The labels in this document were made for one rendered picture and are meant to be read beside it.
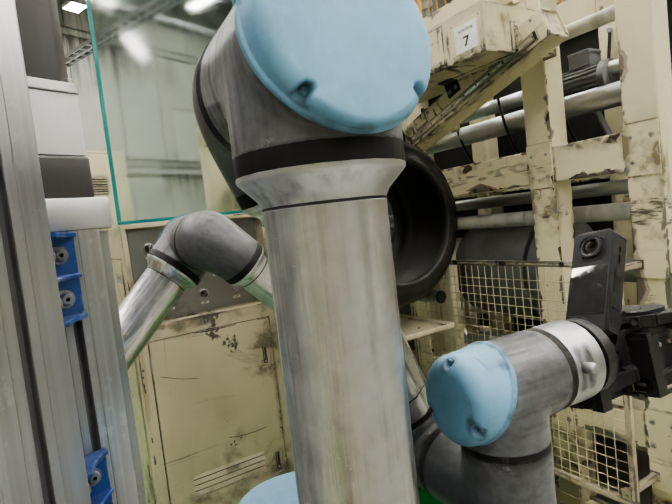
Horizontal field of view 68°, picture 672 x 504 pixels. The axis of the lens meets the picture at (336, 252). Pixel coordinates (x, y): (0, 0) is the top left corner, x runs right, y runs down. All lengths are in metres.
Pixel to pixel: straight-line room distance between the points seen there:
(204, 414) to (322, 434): 1.71
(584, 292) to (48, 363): 0.51
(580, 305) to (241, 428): 1.70
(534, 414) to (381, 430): 0.15
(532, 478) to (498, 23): 1.41
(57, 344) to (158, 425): 1.52
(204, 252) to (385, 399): 0.65
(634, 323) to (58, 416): 0.54
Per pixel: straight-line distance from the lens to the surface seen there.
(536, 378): 0.44
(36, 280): 0.49
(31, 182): 0.50
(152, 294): 1.01
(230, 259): 0.92
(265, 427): 2.14
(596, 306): 0.55
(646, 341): 0.56
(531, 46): 1.68
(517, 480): 0.45
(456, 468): 0.50
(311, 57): 0.28
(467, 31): 1.66
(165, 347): 1.93
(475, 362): 0.41
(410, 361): 0.51
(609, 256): 0.56
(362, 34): 0.30
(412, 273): 1.86
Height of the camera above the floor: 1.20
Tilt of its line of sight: 4 degrees down
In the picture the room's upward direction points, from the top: 7 degrees counter-clockwise
